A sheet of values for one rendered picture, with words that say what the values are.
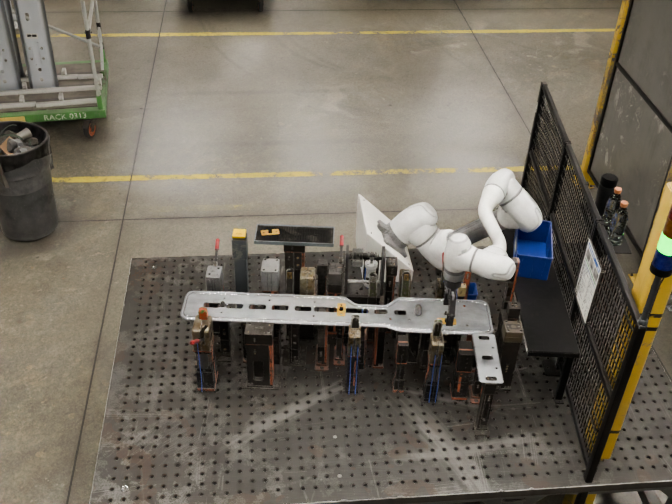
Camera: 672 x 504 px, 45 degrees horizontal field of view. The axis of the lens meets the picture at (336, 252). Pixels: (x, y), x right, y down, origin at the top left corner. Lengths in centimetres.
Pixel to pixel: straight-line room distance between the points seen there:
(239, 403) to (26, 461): 135
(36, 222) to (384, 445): 324
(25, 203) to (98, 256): 59
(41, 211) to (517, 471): 370
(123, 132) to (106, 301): 218
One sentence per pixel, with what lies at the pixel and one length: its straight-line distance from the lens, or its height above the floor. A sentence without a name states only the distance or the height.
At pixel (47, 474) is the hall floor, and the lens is 446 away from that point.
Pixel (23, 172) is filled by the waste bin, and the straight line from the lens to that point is 562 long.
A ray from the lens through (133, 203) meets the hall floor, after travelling 619.
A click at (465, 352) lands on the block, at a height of 98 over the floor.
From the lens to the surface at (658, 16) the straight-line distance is 564.
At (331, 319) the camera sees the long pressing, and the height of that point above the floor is 100.
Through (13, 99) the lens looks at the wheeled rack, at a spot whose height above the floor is 28.
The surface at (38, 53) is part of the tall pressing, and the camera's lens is 720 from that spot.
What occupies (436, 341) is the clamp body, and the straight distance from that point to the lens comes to 345.
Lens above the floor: 341
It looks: 38 degrees down
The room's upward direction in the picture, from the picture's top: 2 degrees clockwise
